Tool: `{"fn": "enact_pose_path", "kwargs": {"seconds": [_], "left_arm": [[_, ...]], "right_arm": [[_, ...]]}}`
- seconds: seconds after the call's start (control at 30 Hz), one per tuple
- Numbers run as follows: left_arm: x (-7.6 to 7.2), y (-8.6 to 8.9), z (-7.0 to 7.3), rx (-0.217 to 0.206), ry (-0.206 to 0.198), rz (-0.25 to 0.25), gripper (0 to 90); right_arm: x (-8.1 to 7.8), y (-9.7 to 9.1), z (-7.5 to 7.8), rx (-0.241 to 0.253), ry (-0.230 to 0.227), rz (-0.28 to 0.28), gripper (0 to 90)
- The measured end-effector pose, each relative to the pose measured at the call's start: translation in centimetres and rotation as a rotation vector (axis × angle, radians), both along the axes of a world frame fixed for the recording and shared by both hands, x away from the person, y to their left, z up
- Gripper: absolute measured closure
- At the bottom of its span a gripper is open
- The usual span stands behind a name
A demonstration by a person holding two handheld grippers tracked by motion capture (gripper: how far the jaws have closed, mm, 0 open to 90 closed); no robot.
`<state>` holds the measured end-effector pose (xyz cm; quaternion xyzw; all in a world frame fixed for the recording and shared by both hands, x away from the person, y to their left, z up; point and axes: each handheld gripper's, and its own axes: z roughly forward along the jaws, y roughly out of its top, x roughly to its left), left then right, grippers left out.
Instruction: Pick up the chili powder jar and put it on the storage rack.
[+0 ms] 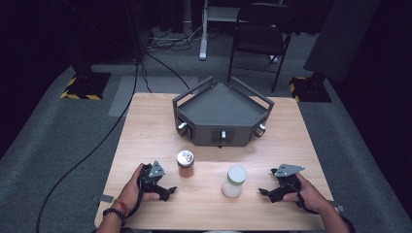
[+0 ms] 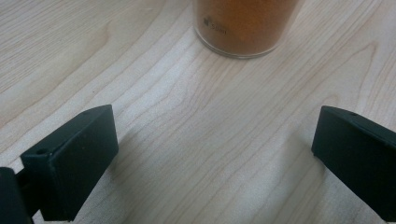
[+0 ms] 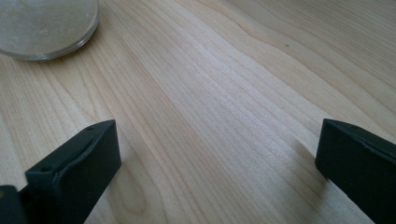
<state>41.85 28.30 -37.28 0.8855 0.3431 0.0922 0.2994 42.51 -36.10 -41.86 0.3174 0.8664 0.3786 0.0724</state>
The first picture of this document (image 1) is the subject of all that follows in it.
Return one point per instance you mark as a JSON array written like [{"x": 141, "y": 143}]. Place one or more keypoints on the person's left hand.
[{"x": 131, "y": 192}]

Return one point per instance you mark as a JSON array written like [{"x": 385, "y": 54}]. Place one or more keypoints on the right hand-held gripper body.
[{"x": 286, "y": 184}]

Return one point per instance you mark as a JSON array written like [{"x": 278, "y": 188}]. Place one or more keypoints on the light wooden table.
[{"x": 207, "y": 207}]

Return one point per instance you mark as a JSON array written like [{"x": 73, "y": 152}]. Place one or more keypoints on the grey tape piece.
[
  {"x": 338, "y": 208},
  {"x": 105, "y": 198}
]

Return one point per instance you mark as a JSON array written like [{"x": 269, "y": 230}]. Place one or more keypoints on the black base with yellow stripes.
[
  {"x": 311, "y": 90},
  {"x": 85, "y": 85}
]

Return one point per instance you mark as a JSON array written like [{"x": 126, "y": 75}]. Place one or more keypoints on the black folding chair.
[{"x": 259, "y": 39}]

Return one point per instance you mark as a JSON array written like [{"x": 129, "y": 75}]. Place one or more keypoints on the glass jar with silver lid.
[{"x": 185, "y": 163}]

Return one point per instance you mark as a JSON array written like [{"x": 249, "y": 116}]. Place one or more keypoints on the white desk leg stand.
[{"x": 204, "y": 35}]

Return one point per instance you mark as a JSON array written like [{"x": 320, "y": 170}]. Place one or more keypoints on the dark grey corner tray rack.
[{"x": 222, "y": 108}]

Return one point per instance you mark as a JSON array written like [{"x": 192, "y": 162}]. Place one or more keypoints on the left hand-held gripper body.
[{"x": 149, "y": 181}]

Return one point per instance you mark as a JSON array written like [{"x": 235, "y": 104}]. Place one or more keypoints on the white bottle with green band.
[{"x": 233, "y": 184}]

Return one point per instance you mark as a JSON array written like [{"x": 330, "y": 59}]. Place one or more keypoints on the black wristband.
[{"x": 350, "y": 225}]

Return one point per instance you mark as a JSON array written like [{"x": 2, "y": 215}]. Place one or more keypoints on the person's right hand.
[{"x": 309, "y": 195}]

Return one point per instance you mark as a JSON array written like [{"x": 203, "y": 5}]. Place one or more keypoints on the dark grey leaning panel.
[{"x": 340, "y": 39}]

